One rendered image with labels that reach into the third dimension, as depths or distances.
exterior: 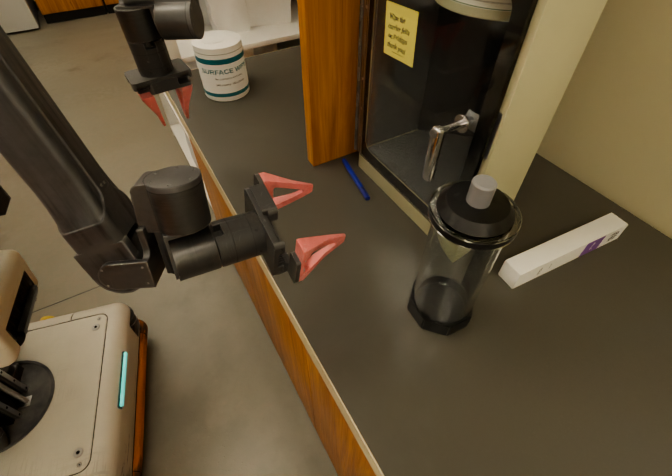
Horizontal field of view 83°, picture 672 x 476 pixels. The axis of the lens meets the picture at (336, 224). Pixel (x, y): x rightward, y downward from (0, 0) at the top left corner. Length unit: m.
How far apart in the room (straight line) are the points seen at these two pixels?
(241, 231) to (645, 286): 0.68
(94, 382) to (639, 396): 1.38
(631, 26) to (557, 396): 0.66
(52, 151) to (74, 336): 1.23
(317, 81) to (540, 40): 0.42
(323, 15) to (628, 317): 0.71
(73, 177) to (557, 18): 0.52
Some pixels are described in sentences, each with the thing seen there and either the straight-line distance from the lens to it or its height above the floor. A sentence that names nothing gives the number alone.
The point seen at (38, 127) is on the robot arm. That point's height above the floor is 1.30.
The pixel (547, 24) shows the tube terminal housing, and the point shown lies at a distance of 0.51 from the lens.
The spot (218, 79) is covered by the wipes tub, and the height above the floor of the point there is 1.01.
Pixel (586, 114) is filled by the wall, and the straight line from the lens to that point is 1.00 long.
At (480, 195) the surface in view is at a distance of 0.45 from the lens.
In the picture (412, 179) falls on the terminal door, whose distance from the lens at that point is 0.70.
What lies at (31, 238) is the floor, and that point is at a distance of 2.53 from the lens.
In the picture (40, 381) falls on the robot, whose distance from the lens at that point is 1.60.
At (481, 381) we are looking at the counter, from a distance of 0.62.
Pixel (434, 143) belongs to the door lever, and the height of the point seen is 1.19.
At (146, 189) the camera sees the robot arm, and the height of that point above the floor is 1.23.
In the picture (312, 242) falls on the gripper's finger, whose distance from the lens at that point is 0.45.
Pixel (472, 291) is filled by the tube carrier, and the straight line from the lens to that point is 0.55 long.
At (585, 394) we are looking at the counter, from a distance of 0.67.
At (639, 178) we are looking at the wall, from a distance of 0.98.
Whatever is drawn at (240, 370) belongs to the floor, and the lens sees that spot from 1.65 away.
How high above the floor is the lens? 1.49
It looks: 47 degrees down
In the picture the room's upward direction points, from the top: straight up
